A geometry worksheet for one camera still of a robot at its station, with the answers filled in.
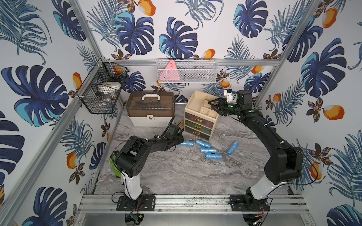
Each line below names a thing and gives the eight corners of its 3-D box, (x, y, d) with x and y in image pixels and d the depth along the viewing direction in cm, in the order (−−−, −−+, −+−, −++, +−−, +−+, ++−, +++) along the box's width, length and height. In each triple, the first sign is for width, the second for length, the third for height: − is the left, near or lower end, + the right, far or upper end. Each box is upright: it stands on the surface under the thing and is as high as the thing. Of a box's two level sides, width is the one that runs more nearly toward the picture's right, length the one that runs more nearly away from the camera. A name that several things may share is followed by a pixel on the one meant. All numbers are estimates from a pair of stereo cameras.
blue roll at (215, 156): (205, 160, 92) (206, 157, 89) (205, 155, 94) (206, 153, 91) (220, 160, 92) (222, 157, 89) (220, 155, 94) (221, 153, 91)
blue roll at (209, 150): (201, 154, 94) (201, 152, 91) (200, 149, 97) (201, 147, 93) (216, 154, 94) (217, 152, 91) (215, 149, 97) (216, 147, 94)
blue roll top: (195, 144, 98) (195, 142, 97) (196, 140, 100) (196, 138, 98) (210, 149, 96) (211, 147, 94) (211, 145, 98) (212, 143, 96)
